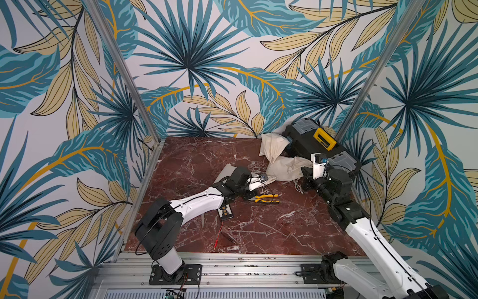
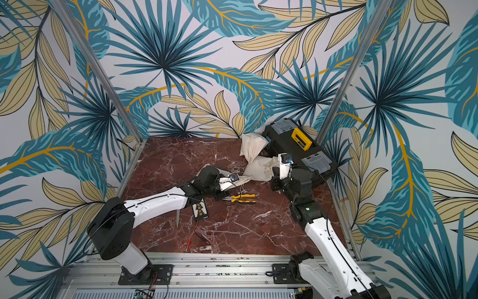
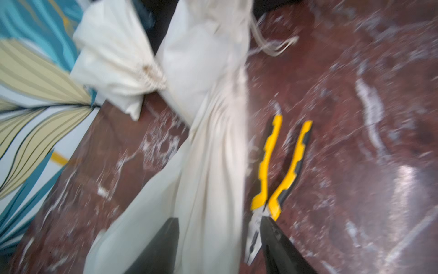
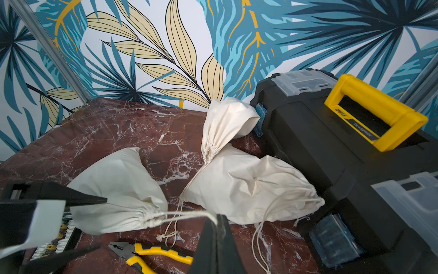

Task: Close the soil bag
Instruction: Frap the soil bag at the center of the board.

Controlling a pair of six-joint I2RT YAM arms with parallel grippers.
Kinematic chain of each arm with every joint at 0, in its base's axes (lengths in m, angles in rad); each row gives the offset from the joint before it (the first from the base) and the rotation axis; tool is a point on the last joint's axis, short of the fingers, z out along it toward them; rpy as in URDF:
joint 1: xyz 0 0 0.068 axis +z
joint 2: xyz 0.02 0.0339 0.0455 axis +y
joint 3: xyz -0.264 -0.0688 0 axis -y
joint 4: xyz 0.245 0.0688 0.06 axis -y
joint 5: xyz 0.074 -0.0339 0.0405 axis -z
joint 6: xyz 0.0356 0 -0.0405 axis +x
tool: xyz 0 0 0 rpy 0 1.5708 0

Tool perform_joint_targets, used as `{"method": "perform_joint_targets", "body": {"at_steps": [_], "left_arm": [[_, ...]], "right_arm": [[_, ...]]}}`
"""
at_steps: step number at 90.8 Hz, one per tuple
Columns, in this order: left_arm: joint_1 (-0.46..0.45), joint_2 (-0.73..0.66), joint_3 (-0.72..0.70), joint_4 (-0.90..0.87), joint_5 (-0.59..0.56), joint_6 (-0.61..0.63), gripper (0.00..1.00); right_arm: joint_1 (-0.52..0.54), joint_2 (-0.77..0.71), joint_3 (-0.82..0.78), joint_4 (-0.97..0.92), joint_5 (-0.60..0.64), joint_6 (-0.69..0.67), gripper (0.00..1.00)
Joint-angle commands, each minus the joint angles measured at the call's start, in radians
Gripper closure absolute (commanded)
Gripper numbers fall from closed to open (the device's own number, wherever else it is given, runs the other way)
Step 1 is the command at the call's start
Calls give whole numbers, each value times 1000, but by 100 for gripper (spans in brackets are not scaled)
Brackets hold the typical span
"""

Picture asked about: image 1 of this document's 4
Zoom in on aluminium corner post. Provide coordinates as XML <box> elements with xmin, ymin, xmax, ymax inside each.
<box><xmin>336</xmin><ymin>0</ymin><xmax>426</xmax><ymax>142</ymax></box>
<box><xmin>84</xmin><ymin>0</ymin><xmax>161</xmax><ymax>145</ymax></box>

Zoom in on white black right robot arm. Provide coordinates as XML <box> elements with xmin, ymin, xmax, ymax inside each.
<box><xmin>297</xmin><ymin>163</ymin><xmax>449</xmax><ymax>299</ymax></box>

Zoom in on black connector board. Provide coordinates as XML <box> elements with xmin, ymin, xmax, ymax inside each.
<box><xmin>217</xmin><ymin>204</ymin><xmax>234</xmax><ymax>221</ymax></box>

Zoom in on aluminium right corner post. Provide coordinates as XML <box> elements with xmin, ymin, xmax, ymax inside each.
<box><xmin>336</xmin><ymin>0</ymin><xmax>426</xmax><ymax>142</ymax></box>

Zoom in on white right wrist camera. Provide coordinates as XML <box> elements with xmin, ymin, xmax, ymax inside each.
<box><xmin>311</xmin><ymin>153</ymin><xmax>328</xmax><ymax>179</ymax></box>

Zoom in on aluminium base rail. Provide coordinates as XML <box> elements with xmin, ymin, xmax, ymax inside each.
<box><xmin>89</xmin><ymin>253</ymin><xmax>359</xmax><ymax>299</ymax></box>

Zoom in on aluminium left corner post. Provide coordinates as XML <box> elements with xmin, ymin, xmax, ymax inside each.
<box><xmin>84</xmin><ymin>0</ymin><xmax>161</xmax><ymax>145</ymax></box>

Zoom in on yellow handled pliers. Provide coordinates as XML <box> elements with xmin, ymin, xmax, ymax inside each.
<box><xmin>249</xmin><ymin>194</ymin><xmax>280</xmax><ymax>204</ymax></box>

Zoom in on cream cloth soil bag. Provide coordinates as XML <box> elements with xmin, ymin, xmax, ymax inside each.
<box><xmin>266</xmin><ymin>156</ymin><xmax>312</xmax><ymax>183</ymax></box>

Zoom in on black toolbox yellow handle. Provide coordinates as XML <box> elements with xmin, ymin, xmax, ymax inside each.
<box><xmin>282</xmin><ymin>118</ymin><xmax>362</xmax><ymax>174</ymax></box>

